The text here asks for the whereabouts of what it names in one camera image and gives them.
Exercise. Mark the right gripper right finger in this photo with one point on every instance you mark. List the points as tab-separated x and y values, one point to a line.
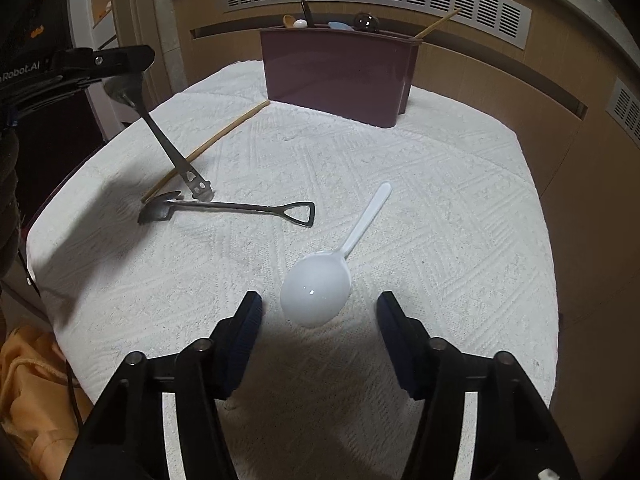
516	436

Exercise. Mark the white plastic spoon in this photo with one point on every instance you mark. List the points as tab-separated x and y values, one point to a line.
317	288

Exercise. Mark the black smiley handle spoon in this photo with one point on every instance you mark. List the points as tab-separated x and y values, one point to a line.
127	90

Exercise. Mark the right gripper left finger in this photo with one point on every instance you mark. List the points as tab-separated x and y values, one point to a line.
123	436

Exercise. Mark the wooden chopstick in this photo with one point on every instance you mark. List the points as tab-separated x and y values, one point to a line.
204	147
430	28

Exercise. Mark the black handle utensil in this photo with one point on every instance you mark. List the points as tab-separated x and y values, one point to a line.
308	17

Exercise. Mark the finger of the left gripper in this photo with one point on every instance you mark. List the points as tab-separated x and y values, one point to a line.
105	63

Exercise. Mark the brown glossy spoon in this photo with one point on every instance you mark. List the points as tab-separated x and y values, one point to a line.
366	22

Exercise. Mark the wooden spoon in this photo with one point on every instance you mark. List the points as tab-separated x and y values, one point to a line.
288	21

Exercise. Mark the yellow cloth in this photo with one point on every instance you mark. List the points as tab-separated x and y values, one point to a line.
36	410

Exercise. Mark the light blue plastic spoon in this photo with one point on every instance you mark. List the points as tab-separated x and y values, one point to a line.
339	25

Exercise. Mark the white textured table cloth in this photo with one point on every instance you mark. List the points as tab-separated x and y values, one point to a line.
461	242

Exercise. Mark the black shovel shaped spoon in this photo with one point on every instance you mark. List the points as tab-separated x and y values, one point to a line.
163	206

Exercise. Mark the small grey vent grille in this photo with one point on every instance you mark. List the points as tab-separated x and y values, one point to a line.
624	108

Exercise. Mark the maroon plastic utensil caddy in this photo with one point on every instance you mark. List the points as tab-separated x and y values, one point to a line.
363	76

